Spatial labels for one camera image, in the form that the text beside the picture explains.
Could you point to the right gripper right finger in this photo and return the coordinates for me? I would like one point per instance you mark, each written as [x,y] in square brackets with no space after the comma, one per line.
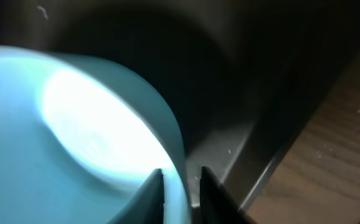
[216,206]

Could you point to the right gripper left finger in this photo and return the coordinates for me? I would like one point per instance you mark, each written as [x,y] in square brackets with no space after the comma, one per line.
[147,205]

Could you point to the light blue bowl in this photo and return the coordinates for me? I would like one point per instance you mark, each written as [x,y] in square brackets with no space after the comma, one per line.
[79,135]

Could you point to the dark brown serving tray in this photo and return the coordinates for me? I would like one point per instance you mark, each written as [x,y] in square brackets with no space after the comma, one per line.
[242,77]

